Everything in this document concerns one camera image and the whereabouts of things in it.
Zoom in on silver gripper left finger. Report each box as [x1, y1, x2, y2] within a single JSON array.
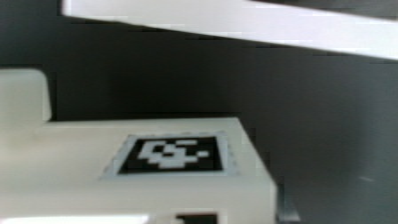
[[176, 214, 219, 224]]

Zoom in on white drawer tray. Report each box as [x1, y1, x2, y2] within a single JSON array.
[[0, 69, 277, 224]]

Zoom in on white U-shaped border frame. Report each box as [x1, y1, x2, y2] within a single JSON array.
[[62, 0, 398, 60]]

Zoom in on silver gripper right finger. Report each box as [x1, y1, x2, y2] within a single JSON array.
[[275, 191, 300, 224]]

